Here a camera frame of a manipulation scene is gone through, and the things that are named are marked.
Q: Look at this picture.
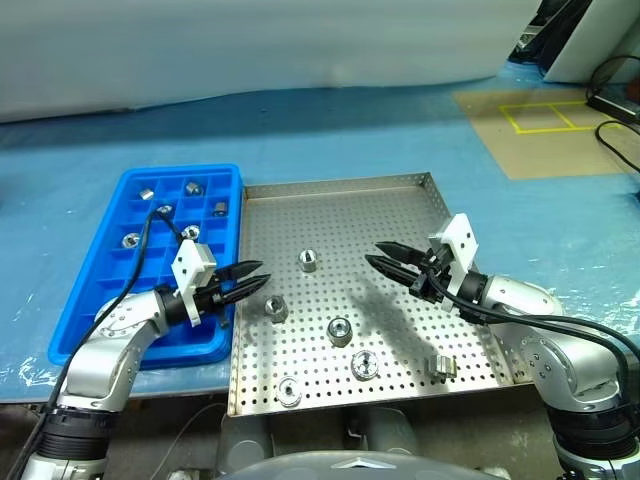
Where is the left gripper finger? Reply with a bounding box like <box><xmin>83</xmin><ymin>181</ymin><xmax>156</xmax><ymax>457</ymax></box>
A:
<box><xmin>219</xmin><ymin>259</ymin><xmax>265</xmax><ymax>285</ymax></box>
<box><xmin>222</xmin><ymin>273</ymin><xmax>273</xmax><ymax>307</ymax></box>

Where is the blue compartment tray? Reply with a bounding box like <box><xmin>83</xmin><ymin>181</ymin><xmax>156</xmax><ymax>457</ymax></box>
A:
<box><xmin>47</xmin><ymin>163</ymin><xmax>245</xmax><ymax>372</ymax></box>

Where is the white panel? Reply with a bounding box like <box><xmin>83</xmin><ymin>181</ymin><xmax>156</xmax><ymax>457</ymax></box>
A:
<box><xmin>542</xmin><ymin>0</ymin><xmax>640</xmax><ymax>84</ymax></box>

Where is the grey robot torso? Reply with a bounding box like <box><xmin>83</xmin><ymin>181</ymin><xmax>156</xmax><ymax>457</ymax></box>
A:
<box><xmin>214</xmin><ymin>449</ymin><xmax>494</xmax><ymax>480</ymax></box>

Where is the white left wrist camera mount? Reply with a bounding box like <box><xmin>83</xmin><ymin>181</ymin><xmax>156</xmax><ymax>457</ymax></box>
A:
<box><xmin>170</xmin><ymin>238</ymin><xmax>219</xmax><ymax>329</ymax></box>

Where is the blue plastic table cover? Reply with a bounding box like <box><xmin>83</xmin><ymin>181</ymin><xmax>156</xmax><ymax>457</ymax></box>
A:
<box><xmin>0</xmin><ymin>59</ymin><xmax>640</xmax><ymax>401</ymax></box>

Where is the black equipment frame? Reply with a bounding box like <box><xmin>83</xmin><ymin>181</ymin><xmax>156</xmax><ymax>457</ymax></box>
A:
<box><xmin>509</xmin><ymin>0</ymin><xmax>551</xmax><ymax>66</ymax></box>

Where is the thin grey wire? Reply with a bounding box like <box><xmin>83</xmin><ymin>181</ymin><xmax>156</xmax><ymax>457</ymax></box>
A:
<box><xmin>164</xmin><ymin>404</ymin><xmax>227</xmax><ymax>480</ymax></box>

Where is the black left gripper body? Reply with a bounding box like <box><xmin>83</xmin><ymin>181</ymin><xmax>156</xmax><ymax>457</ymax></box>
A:
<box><xmin>192</xmin><ymin>268</ymin><xmax>236</xmax><ymax>330</ymax></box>

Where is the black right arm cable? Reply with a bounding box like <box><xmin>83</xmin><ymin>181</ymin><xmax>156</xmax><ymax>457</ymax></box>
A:
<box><xmin>429</xmin><ymin>269</ymin><xmax>632</xmax><ymax>401</ymax></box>

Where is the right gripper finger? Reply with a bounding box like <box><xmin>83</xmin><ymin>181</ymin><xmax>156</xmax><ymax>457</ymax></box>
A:
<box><xmin>374</xmin><ymin>241</ymin><xmax>431</xmax><ymax>267</ymax></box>
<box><xmin>363</xmin><ymin>253</ymin><xmax>426</xmax><ymax>289</ymax></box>

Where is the grey rounded cylinder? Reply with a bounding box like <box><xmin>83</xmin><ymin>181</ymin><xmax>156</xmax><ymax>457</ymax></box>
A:
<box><xmin>219</xmin><ymin>412</ymin><xmax>274</xmax><ymax>476</ymax></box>
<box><xmin>344</xmin><ymin>404</ymin><xmax>419</xmax><ymax>456</ymax></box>

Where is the small black power adapter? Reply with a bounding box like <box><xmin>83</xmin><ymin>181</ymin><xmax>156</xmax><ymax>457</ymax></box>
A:
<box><xmin>587</xmin><ymin>92</ymin><xmax>640</xmax><ymax>121</ymax></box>

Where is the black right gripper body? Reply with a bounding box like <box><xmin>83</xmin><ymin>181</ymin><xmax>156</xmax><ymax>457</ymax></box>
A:
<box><xmin>408</xmin><ymin>248</ymin><xmax>459</xmax><ymax>309</ymax></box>

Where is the brown cardboard mat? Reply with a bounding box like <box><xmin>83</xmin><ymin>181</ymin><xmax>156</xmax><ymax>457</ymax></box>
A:
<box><xmin>452</xmin><ymin>87</ymin><xmax>640</xmax><ymax>181</ymax></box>

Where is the perforated metal tray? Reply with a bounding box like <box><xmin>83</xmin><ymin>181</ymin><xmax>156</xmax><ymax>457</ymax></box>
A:
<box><xmin>227</xmin><ymin>171</ymin><xmax>535</xmax><ymax>417</ymax></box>

